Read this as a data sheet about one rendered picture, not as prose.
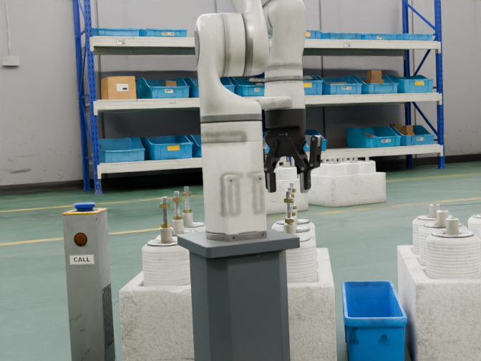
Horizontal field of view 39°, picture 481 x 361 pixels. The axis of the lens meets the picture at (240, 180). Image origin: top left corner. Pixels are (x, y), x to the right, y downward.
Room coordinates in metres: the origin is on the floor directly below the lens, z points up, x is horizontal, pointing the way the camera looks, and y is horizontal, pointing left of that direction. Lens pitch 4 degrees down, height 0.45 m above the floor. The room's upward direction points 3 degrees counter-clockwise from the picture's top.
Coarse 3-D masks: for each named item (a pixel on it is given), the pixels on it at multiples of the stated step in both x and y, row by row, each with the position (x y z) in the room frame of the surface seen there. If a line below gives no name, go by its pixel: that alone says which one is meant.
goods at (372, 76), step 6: (366, 72) 6.94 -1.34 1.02; (372, 72) 6.90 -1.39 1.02; (378, 72) 6.94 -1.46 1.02; (252, 78) 6.43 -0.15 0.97; (258, 78) 6.43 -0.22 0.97; (306, 78) 6.65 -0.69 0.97; (312, 78) 6.68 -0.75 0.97; (366, 78) 6.94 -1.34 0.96; (372, 78) 6.89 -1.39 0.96; (378, 78) 6.94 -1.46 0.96; (168, 84) 6.11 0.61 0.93; (174, 84) 6.13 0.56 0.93; (258, 84) 6.39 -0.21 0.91
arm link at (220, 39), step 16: (208, 16) 0.98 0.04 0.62; (224, 16) 0.98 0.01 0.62; (240, 16) 0.98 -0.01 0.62; (208, 32) 0.96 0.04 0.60; (224, 32) 0.96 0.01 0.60; (240, 32) 0.97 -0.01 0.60; (208, 48) 0.96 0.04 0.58; (224, 48) 0.96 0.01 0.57; (240, 48) 0.97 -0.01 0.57; (208, 64) 0.96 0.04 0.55; (224, 64) 0.97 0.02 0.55; (240, 64) 0.98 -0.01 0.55; (208, 80) 0.96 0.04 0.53; (208, 96) 0.96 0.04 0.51; (224, 96) 0.96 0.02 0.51; (208, 112) 0.97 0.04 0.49; (224, 112) 0.96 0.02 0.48; (240, 112) 0.97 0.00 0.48; (256, 112) 0.98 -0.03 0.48
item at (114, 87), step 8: (104, 80) 5.89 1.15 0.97; (112, 80) 5.78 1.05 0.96; (120, 80) 5.80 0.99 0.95; (128, 80) 5.83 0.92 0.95; (104, 88) 5.90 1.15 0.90; (112, 88) 5.78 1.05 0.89; (120, 88) 5.80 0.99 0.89; (128, 88) 5.83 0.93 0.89; (104, 96) 5.92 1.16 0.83; (112, 96) 5.78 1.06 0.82; (120, 96) 5.80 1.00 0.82; (128, 96) 5.83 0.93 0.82
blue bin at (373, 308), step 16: (352, 288) 1.45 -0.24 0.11; (368, 288) 1.45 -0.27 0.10; (384, 288) 1.44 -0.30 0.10; (352, 304) 1.45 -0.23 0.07; (368, 304) 1.45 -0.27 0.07; (384, 304) 1.44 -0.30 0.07; (400, 304) 1.24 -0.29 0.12; (352, 320) 1.17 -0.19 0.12; (368, 320) 1.16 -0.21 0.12; (384, 320) 1.16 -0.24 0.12; (400, 320) 1.16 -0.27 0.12; (352, 336) 1.17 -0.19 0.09; (368, 336) 1.17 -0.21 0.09; (384, 336) 1.16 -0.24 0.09; (400, 336) 1.16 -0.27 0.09; (352, 352) 1.17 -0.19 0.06; (368, 352) 1.17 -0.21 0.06; (384, 352) 1.16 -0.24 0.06; (400, 352) 1.16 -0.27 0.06
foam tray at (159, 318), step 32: (320, 256) 1.44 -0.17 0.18; (128, 288) 1.22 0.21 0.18; (160, 288) 1.21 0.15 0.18; (288, 288) 1.18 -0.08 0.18; (320, 288) 1.17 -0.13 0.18; (128, 320) 1.21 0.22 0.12; (160, 320) 1.20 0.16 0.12; (192, 320) 1.19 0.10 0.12; (288, 320) 1.18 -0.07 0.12; (320, 320) 1.17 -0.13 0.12; (128, 352) 1.21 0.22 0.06; (160, 352) 1.20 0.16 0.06; (192, 352) 1.19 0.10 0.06; (320, 352) 1.17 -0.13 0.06
